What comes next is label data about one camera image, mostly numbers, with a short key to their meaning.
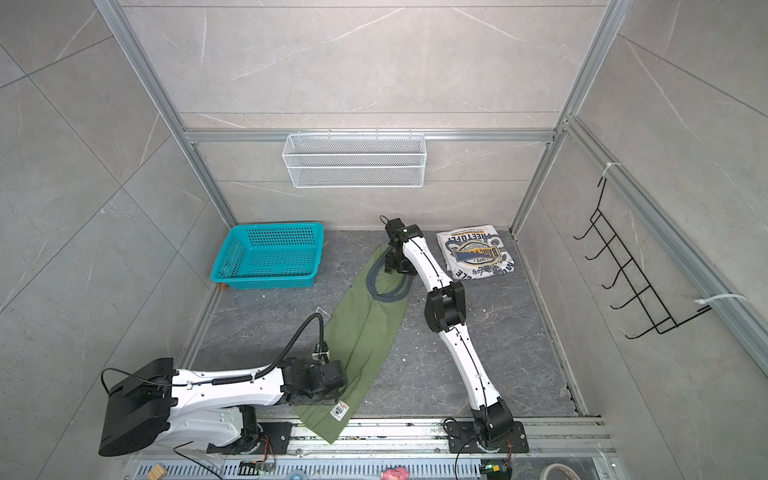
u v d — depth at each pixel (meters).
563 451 0.73
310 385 0.61
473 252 1.10
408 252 0.80
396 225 0.90
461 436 0.73
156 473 0.68
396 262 0.88
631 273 0.67
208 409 0.46
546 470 0.69
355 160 0.99
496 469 0.70
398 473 0.66
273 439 0.73
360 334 0.90
